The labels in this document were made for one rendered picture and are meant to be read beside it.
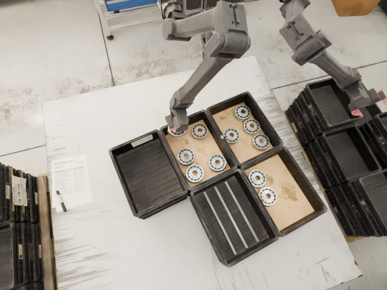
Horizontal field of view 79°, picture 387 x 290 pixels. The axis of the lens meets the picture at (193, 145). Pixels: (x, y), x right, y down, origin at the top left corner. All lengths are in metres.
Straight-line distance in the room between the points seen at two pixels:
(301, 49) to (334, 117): 1.41
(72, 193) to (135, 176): 0.42
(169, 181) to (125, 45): 2.05
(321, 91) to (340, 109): 0.21
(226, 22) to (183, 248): 1.16
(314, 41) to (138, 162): 1.03
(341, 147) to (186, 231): 1.46
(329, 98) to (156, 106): 1.43
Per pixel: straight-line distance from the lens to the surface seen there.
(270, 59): 3.03
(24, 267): 2.08
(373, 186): 2.18
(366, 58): 3.58
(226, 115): 1.52
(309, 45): 0.88
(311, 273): 1.62
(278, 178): 1.46
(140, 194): 1.37
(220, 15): 0.72
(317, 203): 1.45
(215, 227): 1.33
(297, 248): 1.59
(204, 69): 0.80
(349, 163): 2.27
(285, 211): 1.44
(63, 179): 1.67
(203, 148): 1.42
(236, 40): 0.70
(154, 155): 1.41
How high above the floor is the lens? 2.15
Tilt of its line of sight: 69 degrees down
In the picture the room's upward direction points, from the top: 5 degrees clockwise
